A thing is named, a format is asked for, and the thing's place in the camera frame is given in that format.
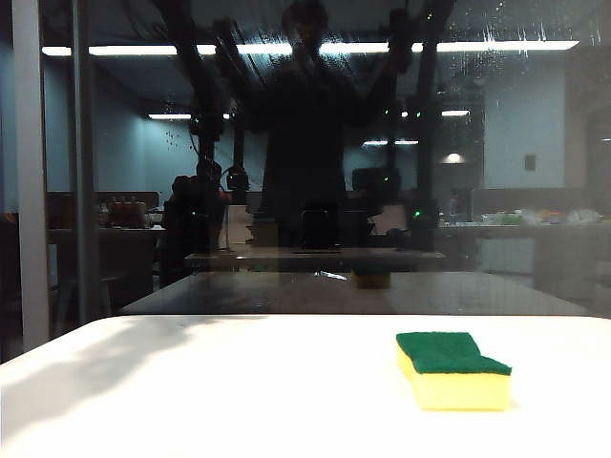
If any white vertical window frame post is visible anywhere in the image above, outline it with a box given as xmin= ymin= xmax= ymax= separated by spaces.
xmin=10 ymin=0 xmax=51 ymax=353

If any yellow sponge with green scourer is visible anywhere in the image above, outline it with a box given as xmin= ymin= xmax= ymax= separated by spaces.
xmin=395 ymin=331 xmax=514 ymax=412

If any large dark glass pane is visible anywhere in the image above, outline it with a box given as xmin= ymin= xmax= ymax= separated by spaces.
xmin=40 ymin=0 xmax=611 ymax=320

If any grey vertical metal pole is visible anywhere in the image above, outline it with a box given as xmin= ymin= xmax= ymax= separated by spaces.
xmin=70 ymin=0 xmax=100 ymax=325

